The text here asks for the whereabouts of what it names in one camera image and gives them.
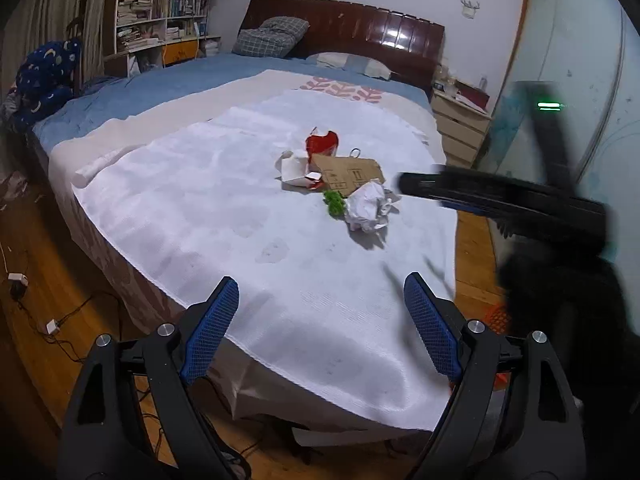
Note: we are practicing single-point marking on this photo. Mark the blue flower sliding door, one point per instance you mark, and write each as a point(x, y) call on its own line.
point(588, 50)

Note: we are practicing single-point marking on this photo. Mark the beige leaf pattern blanket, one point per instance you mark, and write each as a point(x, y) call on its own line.
point(249, 386)

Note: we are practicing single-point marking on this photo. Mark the grey plaid pillow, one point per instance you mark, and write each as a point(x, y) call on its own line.
point(274, 38)

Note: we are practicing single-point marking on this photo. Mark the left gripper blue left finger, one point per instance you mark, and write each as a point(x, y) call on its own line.
point(203, 327)

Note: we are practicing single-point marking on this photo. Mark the cream bedside drawer cabinet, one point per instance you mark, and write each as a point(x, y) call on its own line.
point(463, 129)

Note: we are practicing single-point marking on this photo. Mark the white and blue pillow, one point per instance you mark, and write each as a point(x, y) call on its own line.
point(352, 63)

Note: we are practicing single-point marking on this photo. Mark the red plastic trash basket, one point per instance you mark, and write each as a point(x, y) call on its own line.
point(497, 319)

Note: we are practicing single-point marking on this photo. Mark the red snack wrapper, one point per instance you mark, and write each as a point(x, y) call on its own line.
point(321, 145)

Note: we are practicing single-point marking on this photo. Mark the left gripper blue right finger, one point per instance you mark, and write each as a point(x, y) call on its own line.
point(437, 323)

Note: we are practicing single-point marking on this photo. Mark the white power adapter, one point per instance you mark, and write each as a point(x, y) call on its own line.
point(19, 278)

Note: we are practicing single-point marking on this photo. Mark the white bookshelf with books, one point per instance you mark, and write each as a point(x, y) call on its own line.
point(139, 35)

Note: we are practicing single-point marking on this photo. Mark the white woven bed cloth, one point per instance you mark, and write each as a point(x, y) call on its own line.
point(320, 304)

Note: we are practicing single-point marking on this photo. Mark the torn brown cardboard piece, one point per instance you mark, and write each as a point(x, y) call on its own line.
point(345, 175)

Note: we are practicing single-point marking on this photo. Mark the blue bed sheet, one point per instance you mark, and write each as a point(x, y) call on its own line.
point(122, 98)

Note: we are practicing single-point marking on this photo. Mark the white plug on cable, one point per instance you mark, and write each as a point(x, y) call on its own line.
point(52, 327)

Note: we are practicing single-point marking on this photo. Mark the green fuzzy scrap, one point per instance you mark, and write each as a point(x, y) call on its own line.
point(335, 203)

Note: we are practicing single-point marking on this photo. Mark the white deer wall hook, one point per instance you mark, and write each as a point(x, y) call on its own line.
point(470, 8)

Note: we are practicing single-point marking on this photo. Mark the navy star pattern bedding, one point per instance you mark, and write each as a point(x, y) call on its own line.
point(44, 82)

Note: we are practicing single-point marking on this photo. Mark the dark red wooden headboard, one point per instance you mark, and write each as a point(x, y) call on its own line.
point(410, 47)

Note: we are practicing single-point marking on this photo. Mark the striped beige curtain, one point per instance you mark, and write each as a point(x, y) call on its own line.
point(34, 22)

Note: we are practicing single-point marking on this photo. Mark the small white paper box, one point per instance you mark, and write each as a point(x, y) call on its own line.
point(294, 170)

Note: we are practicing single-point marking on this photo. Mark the white paper ball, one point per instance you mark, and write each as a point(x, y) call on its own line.
point(367, 208)

